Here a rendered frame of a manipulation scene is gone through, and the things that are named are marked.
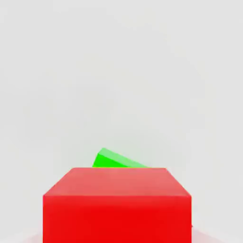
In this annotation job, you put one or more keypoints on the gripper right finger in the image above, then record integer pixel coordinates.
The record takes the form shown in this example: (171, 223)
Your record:
(197, 238)

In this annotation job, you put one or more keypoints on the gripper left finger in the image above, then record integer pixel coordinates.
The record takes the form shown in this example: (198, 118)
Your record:
(38, 240)

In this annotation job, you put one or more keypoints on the small red cube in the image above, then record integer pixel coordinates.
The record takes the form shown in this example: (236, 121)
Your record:
(116, 212)

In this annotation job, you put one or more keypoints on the small green cube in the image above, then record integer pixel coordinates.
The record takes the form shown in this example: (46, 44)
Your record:
(106, 161)

